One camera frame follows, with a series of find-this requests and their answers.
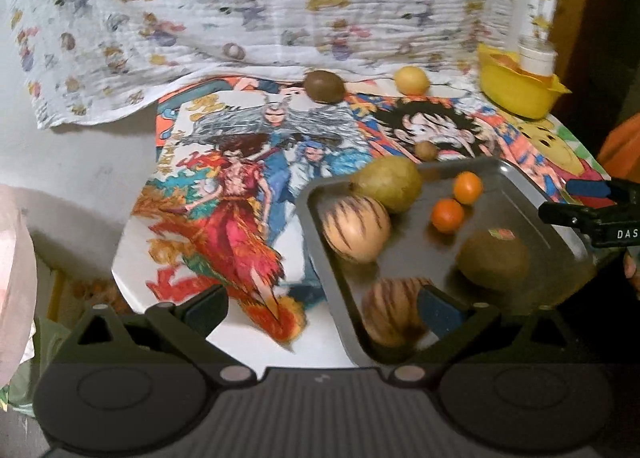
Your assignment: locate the green pear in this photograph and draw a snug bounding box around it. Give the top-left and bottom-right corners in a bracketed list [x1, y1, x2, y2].
[349, 156, 424, 214]

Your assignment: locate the orange cloth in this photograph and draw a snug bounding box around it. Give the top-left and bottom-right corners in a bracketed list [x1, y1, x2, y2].
[597, 114, 640, 175]

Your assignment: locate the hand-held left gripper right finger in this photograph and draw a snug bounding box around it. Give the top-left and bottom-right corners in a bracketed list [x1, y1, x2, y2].
[390, 284, 583, 387]

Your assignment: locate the dark striped pepino melon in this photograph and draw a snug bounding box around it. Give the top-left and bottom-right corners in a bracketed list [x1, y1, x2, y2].
[361, 277, 437, 350]

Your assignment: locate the yellow plastic bowl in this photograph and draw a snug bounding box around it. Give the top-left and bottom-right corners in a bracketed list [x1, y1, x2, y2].
[476, 42, 573, 120]

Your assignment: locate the yellow lemon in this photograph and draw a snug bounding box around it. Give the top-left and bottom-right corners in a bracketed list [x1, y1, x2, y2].
[394, 66, 431, 95]

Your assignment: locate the small orange tangerine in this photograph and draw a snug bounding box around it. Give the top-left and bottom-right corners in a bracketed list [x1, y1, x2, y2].
[430, 198, 466, 233]
[453, 171, 484, 205]

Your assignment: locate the white printed cloth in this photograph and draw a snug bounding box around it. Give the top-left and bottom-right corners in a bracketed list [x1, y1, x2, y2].
[0, 0, 532, 129]

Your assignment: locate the brown wooden board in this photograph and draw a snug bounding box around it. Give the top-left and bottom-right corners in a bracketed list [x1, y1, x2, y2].
[554, 0, 640, 139]

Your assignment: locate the red dragon anime drawing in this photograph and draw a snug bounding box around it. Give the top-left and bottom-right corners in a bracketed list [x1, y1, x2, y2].
[112, 76, 382, 345]

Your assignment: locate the brown kiwi with sticker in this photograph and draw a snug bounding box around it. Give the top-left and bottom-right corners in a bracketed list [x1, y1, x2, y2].
[457, 229, 531, 291]

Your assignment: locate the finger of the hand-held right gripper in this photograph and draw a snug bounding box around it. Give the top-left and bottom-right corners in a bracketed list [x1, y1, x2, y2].
[538, 200, 602, 235]
[565, 179, 615, 203]

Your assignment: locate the person's right hand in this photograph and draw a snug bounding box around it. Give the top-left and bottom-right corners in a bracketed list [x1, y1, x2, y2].
[622, 250, 640, 301]

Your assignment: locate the white plastic bottle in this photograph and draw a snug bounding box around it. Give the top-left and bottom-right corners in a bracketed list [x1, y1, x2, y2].
[517, 36, 557, 76]

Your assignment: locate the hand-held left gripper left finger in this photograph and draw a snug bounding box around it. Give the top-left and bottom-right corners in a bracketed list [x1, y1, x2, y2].
[62, 283, 256, 387]

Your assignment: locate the white paper sheet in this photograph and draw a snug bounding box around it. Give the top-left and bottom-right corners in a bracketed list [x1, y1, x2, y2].
[207, 305, 362, 370]

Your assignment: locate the pale striped pepino melon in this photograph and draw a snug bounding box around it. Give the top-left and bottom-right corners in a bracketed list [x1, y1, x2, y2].
[321, 195, 392, 264]

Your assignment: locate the metal tray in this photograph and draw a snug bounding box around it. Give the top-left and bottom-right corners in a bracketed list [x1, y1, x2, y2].
[295, 158, 599, 370]

